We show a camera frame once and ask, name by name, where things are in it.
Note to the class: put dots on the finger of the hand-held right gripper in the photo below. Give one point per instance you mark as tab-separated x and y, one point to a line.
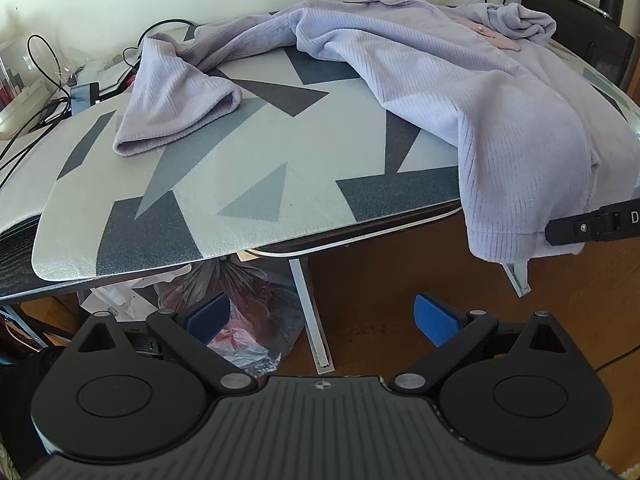
575	227

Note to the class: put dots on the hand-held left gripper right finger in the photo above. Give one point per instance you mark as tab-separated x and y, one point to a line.
437	320

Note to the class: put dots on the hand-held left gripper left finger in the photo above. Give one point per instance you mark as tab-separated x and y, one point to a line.
207	317

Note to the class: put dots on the lavender ribbed pajama top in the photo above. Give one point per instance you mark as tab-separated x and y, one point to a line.
475	110

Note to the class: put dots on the translucent plastic bag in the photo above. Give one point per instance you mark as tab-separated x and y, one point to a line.
250	305

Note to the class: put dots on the crumpled white paper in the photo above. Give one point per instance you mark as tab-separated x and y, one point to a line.
125	300

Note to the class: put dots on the geometric patterned ironing board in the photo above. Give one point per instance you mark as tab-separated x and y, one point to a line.
225	160

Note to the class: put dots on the black printer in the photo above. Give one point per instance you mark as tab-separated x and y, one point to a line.
590	45

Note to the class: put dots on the flat glossy tray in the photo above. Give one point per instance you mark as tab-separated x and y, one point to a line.
587	4

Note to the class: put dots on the black red power strip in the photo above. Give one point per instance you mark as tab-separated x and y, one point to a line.
131	79

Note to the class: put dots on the blue grey adapter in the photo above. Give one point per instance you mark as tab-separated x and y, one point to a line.
82	97

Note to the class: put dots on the clear desk organizer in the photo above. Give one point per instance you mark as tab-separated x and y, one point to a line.
20	90

